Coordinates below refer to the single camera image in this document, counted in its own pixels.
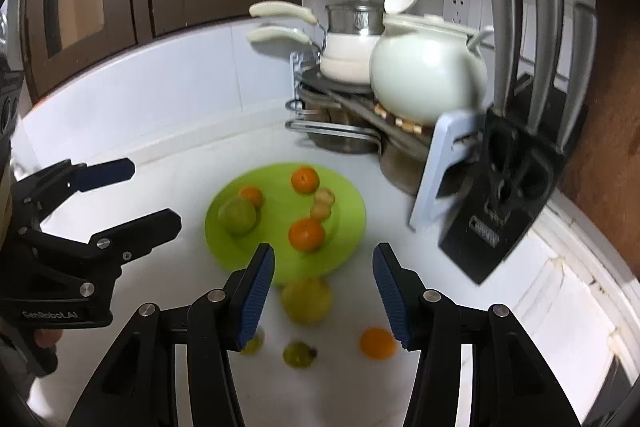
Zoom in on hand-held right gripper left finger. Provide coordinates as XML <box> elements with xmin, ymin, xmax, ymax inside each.
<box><xmin>65</xmin><ymin>243</ymin><xmax>276</xmax><ymax>427</ymax></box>

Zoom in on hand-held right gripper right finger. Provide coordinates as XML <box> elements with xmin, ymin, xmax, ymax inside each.
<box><xmin>372</xmin><ymin>242</ymin><xmax>583</xmax><ymax>427</ymax></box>

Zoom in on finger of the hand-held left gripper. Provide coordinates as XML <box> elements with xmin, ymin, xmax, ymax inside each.
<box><xmin>20</xmin><ymin>208</ymin><xmax>183</xmax><ymax>297</ymax></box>
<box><xmin>12</xmin><ymin>158</ymin><xmax>137</xmax><ymax>228</ymax></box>

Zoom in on yellow apple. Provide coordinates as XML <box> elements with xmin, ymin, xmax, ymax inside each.
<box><xmin>280</xmin><ymin>278</ymin><xmax>333</xmax><ymax>326</ymax></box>

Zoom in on green plate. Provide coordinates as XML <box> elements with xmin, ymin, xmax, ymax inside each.
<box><xmin>204</xmin><ymin>162</ymin><xmax>367</xmax><ymax>285</ymax></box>

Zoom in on large orange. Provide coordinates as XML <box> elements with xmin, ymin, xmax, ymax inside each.
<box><xmin>288</xmin><ymin>218</ymin><xmax>326</xmax><ymax>253</ymax></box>

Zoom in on green apple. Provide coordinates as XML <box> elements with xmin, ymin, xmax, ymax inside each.
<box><xmin>217</xmin><ymin>196</ymin><xmax>258</xmax><ymax>236</ymax></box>

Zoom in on small orange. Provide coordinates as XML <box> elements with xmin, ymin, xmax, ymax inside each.
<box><xmin>237</xmin><ymin>186</ymin><xmax>264</xmax><ymax>208</ymax></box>
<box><xmin>360</xmin><ymin>327</ymin><xmax>398</xmax><ymax>362</ymax></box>
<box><xmin>291</xmin><ymin>167</ymin><xmax>321</xmax><ymax>194</ymax></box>

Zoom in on person's left hand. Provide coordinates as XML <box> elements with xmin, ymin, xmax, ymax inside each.
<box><xmin>31</xmin><ymin>329</ymin><xmax>63</xmax><ymax>350</ymax></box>

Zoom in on small green tomato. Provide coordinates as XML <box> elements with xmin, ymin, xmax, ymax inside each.
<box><xmin>240</xmin><ymin>327</ymin><xmax>265</xmax><ymax>356</ymax></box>
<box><xmin>283</xmin><ymin>341</ymin><xmax>318</xmax><ymax>369</ymax></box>

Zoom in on black knife block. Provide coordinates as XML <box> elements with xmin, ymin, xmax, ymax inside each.
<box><xmin>437</xmin><ymin>72</ymin><xmax>591</xmax><ymax>285</ymax></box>

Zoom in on stainless steel pot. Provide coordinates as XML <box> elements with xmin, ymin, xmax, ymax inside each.
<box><xmin>377</xmin><ymin>132</ymin><xmax>436</xmax><ymax>198</ymax></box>
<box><xmin>300</xmin><ymin>99</ymin><xmax>381</xmax><ymax>155</ymax></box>

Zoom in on metal pot rack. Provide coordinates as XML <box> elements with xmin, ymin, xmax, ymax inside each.
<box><xmin>285</xmin><ymin>52</ymin><xmax>483</xmax><ymax>230</ymax></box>

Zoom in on black kitchen scissors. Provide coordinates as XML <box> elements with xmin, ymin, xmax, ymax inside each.
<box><xmin>485</xmin><ymin>127</ymin><xmax>556</xmax><ymax>218</ymax></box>

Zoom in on white ceramic pot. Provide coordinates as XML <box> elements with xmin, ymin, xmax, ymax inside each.
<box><xmin>369</xmin><ymin>13</ymin><xmax>493</xmax><ymax>124</ymax></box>

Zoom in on brown wooden cutting board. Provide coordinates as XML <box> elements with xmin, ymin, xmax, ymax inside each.
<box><xmin>560</xmin><ymin>0</ymin><xmax>640</xmax><ymax>220</ymax></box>

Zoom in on steel pot with glass lid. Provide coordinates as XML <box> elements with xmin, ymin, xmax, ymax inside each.
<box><xmin>325</xmin><ymin>0</ymin><xmax>391</xmax><ymax>36</ymax></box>

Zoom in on cream handled saucepan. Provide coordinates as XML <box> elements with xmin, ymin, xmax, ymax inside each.
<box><xmin>249</xmin><ymin>1</ymin><xmax>383</xmax><ymax>62</ymax></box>
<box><xmin>247</xmin><ymin>26</ymin><xmax>373</xmax><ymax>84</ymax></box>

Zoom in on steel handled knife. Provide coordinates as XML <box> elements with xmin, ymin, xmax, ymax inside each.
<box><xmin>525</xmin><ymin>0</ymin><xmax>565</xmax><ymax>135</ymax></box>
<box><xmin>482</xmin><ymin>0</ymin><xmax>523</xmax><ymax>115</ymax></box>
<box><xmin>555</xmin><ymin>2</ymin><xmax>598</xmax><ymax>152</ymax></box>

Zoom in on white wall outlet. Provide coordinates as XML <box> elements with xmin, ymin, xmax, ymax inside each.
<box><xmin>442</xmin><ymin>0</ymin><xmax>483</xmax><ymax>30</ymax></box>

